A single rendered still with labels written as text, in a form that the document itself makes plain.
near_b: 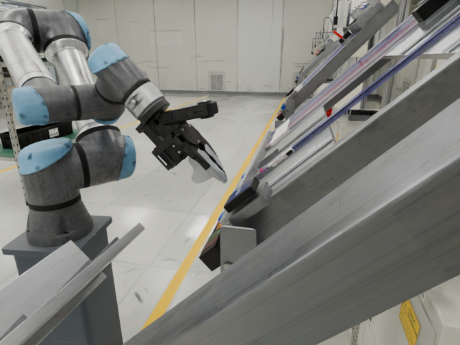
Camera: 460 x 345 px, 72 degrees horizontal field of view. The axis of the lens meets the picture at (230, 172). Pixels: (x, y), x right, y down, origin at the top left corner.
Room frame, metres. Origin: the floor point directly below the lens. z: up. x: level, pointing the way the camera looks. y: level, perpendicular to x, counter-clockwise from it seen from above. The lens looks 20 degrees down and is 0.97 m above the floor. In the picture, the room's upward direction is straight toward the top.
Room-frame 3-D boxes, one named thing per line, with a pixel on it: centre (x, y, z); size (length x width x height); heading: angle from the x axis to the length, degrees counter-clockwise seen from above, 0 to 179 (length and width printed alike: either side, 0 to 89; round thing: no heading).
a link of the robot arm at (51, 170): (0.73, 0.43, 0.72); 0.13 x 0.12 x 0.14; 130
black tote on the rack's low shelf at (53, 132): (2.51, 1.52, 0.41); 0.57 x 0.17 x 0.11; 167
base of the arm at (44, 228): (0.72, 0.43, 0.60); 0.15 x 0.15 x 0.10
